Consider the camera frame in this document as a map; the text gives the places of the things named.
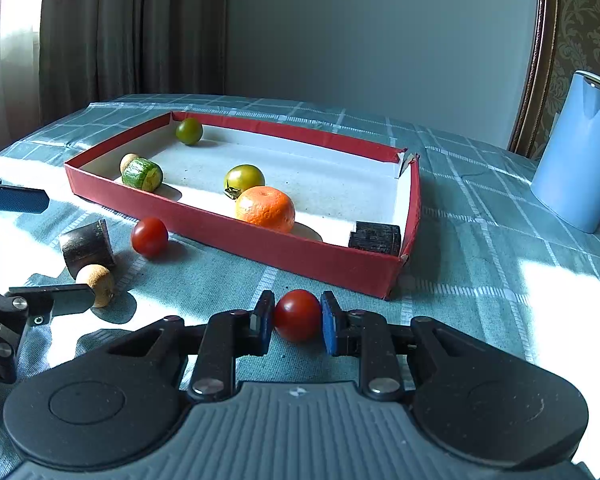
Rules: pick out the white sheer curtain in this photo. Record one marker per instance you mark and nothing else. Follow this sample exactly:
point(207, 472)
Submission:
point(10, 60)

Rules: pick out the brown patterned curtain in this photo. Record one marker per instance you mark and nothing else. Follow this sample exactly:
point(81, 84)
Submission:
point(130, 35)

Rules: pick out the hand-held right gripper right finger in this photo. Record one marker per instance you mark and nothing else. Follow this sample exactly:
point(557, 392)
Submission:
point(330, 325)

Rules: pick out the green tomato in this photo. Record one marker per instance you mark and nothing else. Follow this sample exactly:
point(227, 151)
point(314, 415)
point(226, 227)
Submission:
point(244, 180)
point(189, 131)

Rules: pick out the orange mandarin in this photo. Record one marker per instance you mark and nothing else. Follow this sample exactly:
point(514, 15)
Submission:
point(265, 212)

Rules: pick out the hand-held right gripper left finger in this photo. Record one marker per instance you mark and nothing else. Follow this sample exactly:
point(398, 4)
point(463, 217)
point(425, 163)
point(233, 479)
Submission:
point(261, 322)

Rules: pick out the brown wooden wall frame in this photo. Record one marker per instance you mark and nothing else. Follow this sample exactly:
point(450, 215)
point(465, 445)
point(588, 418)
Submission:
point(537, 60)

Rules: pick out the teal checked tablecloth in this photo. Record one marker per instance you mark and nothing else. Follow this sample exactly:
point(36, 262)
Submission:
point(480, 260)

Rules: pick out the red cardboard box tray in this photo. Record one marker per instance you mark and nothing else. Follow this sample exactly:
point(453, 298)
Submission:
point(290, 195)

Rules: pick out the red cherry tomato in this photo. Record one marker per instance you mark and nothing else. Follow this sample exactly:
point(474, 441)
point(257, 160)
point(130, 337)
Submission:
point(297, 315)
point(150, 236)

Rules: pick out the green cucumber piece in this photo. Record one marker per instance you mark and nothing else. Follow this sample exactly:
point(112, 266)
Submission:
point(142, 174)

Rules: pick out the dark sugarcane piece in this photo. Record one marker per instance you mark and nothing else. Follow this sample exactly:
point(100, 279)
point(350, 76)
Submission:
point(87, 252)
point(375, 238)

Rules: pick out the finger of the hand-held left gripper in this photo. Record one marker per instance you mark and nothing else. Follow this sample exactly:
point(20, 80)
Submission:
point(15, 200)
point(50, 299)

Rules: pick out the blue electric kettle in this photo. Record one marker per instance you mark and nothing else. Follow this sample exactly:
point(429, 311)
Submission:
point(575, 160)

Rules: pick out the pale brown longan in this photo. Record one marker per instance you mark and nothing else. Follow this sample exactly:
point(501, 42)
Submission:
point(128, 161)
point(96, 285)

